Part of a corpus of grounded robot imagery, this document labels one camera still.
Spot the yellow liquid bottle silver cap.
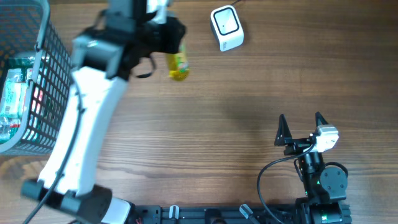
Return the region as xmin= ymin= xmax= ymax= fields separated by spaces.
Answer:
xmin=165 ymin=42 xmax=190 ymax=81

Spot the white barcode scanner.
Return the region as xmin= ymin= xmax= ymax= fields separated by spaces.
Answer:
xmin=210 ymin=5 xmax=244 ymax=52

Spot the green sponge package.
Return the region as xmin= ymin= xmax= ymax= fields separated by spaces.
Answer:
xmin=6 ymin=51 xmax=36 ymax=70

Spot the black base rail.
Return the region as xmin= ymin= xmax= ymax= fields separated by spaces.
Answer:
xmin=130 ymin=203 xmax=353 ymax=224

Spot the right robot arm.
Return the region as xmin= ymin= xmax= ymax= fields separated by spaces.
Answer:
xmin=274 ymin=112 xmax=351 ymax=223

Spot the camera cable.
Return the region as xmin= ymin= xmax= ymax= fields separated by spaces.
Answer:
xmin=256 ymin=143 xmax=317 ymax=224
xmin=21 ymin=83 xmax=86 ymax=224

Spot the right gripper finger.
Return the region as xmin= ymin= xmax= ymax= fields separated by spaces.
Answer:
xmin=315 ymin=111 xmax=329 ymax=127
xmin=274 ymin=114 xmax=293 ymax=146

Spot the right camera cable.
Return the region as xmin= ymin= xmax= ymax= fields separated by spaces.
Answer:
xmin=256 ymin=143 xmax=317 ymax=224

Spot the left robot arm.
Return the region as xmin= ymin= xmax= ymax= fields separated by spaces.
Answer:
xmin=21 ymin=0 xmax=186 ymax=223

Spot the left camera cable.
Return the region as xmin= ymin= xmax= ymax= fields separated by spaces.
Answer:
xmin=21 ymin=83 xmax=86 ymax=224

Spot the grey plastic mesh basket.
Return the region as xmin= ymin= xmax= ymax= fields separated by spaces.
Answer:
xmin=1 ymin=1 xmax=72 ymax=156

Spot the teal snack packet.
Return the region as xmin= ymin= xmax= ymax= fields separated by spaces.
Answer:
xmin=1 ymin=68 xmax=29 ymax=126

